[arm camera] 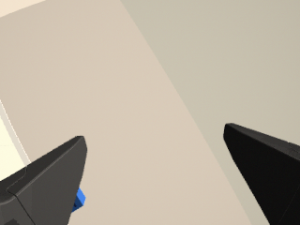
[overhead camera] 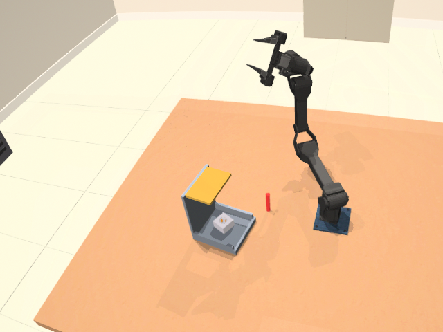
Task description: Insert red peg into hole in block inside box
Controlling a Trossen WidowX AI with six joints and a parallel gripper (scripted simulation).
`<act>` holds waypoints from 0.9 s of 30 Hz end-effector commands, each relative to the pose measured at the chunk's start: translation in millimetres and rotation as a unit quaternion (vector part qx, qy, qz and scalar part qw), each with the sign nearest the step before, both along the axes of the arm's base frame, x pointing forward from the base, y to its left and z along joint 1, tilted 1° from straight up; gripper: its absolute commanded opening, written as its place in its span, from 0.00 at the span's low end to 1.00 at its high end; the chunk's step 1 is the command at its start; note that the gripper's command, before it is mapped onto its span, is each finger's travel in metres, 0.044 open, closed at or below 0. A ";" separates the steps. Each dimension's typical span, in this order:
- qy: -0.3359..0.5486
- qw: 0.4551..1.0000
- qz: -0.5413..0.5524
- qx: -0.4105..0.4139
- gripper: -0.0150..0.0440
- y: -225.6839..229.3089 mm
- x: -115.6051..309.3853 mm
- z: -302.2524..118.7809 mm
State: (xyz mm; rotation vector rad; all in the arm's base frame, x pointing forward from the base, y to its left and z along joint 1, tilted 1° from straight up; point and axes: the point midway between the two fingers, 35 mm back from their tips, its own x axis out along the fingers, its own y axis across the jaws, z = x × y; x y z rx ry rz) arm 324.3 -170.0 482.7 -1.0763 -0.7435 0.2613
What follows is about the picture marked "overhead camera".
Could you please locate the red peg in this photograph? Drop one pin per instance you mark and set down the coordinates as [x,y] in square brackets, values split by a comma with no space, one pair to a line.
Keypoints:
[268,202]

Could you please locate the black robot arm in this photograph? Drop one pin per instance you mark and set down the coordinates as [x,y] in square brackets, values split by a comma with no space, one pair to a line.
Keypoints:
[334,196]

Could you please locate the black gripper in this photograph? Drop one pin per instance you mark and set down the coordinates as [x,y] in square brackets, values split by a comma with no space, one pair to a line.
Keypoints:
[279,38]

